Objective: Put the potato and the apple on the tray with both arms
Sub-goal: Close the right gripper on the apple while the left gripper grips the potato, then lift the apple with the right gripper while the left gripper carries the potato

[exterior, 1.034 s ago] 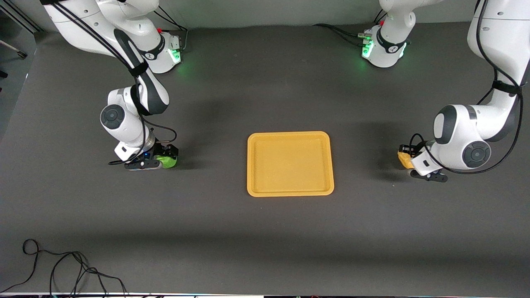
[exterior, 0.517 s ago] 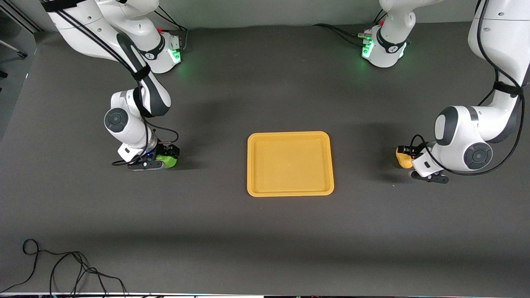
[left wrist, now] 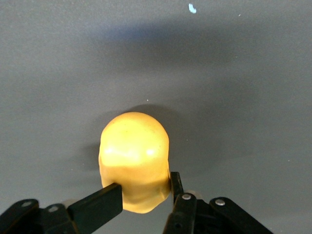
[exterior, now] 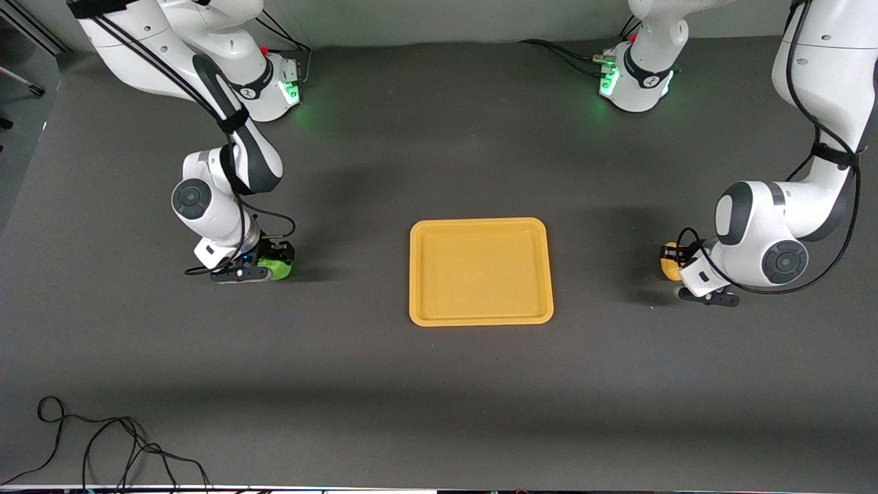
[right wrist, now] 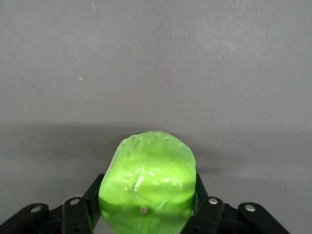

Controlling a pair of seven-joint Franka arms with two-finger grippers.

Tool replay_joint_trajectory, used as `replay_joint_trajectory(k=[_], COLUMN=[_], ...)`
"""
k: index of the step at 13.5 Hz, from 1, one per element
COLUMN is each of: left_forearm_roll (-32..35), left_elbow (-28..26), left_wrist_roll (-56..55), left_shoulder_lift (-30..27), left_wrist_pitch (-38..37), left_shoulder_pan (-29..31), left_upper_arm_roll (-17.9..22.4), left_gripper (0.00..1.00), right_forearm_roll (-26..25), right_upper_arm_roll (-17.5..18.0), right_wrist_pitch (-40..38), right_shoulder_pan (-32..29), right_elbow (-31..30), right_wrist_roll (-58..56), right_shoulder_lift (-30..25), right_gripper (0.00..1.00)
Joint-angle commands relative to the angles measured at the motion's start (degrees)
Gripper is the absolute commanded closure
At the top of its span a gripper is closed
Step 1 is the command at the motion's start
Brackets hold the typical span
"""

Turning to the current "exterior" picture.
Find dark grey table mat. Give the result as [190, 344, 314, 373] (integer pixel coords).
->
[0, 24, 878, 492]

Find yellow plastic tray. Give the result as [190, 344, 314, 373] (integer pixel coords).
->
[409, 217, 554, 327]

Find loose black cable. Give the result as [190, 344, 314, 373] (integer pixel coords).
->
[0, 396, 211, 492]

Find yellow-brown potato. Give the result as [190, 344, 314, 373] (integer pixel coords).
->
[659, 243, 685, 283]

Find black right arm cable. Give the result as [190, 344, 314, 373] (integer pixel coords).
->
[69, 0, 298, 277]

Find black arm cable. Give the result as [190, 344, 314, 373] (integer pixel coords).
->
[69, 0, 298, 277]
[676, 0, 864, 297]

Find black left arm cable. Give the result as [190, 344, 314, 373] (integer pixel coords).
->
[676, 0, 864, 297]

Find black left base cables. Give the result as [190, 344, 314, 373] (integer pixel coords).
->
[517, 14, 642, 80]

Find aluminium frame rail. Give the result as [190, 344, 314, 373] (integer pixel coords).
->
[0, 5, 71, 57]

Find green apple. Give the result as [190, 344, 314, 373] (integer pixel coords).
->
[257, 254, 294, 283]

